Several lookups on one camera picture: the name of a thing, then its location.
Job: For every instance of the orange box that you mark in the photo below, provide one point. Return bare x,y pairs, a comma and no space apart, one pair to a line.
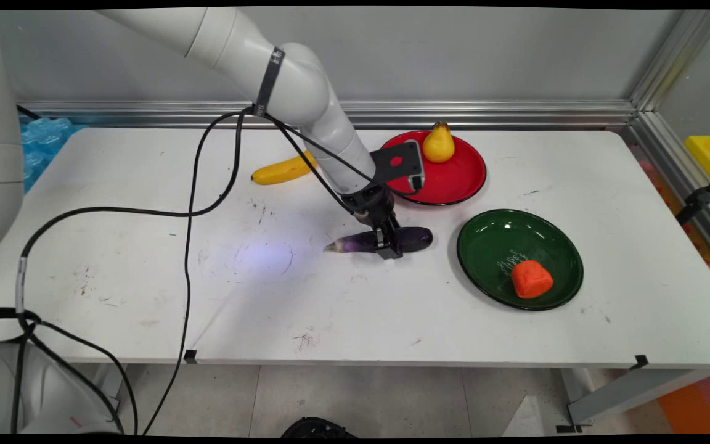
700,404

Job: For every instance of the purple eggplant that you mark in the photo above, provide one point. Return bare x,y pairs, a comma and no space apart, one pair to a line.
355,242

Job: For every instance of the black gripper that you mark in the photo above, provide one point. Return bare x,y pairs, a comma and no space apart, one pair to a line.
370,206

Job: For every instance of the yellow banana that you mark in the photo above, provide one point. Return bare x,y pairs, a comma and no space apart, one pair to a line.
281,171

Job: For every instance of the black tape marker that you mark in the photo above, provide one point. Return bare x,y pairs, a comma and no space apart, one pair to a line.
641,361
190,356

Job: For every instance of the green plate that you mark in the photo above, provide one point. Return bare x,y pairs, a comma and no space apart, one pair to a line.
490,246

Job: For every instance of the aluminium frame post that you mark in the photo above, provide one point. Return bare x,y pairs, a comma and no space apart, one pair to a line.
675,55

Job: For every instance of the red plate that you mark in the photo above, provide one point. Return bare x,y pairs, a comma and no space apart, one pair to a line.
453,179

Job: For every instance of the blue bubble wrap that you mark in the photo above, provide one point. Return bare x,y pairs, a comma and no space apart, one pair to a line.
44,142

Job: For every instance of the orange carrot piece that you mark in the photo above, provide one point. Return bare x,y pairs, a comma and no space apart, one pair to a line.
532,280

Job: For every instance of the aluminium frame rail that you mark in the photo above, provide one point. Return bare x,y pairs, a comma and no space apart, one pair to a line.
675,160
484,114

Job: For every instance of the yellow pear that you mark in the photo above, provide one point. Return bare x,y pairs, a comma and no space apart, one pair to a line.
439,148

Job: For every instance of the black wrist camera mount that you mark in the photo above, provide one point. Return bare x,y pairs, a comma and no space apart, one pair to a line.
401,163

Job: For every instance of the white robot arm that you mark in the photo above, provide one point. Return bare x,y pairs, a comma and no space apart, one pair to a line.
306,92

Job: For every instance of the black round object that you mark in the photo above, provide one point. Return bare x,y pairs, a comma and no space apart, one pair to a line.
318,428

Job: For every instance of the grey table leg bracket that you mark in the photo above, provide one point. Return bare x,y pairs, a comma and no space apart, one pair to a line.
626,391

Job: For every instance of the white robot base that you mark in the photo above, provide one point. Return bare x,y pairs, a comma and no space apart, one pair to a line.
47,394

